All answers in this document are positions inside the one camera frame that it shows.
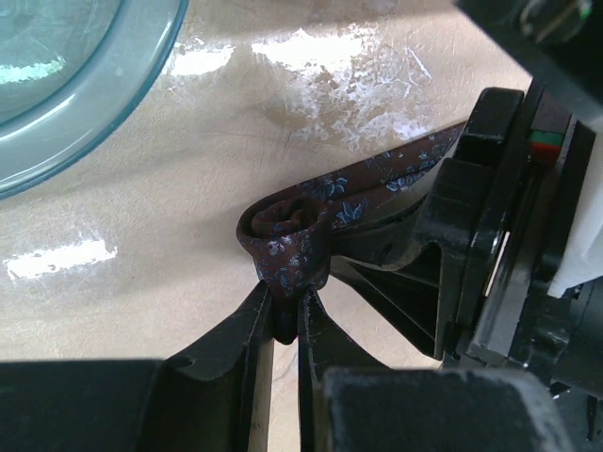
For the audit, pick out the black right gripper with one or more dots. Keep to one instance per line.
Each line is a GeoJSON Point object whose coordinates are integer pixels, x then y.
{"type": "Point", "coordinates": [400, 263]}

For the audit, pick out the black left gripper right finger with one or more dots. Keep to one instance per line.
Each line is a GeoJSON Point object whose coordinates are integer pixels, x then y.
{"type": "Point", "coordinates": [349, 401]}

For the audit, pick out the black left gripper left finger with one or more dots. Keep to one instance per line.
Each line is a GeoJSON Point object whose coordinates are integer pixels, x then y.
{"type": "Point", "coordinates": [214, 395]}

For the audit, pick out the brown floral necktie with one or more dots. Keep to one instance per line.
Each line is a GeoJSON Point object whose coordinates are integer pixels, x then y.
{"type": "Point", "coordinates": [289, 233]}

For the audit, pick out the teal plastic container lid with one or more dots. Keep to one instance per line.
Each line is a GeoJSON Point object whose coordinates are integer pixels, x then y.
{"type": "Point", "coordinates": [71, 73]}

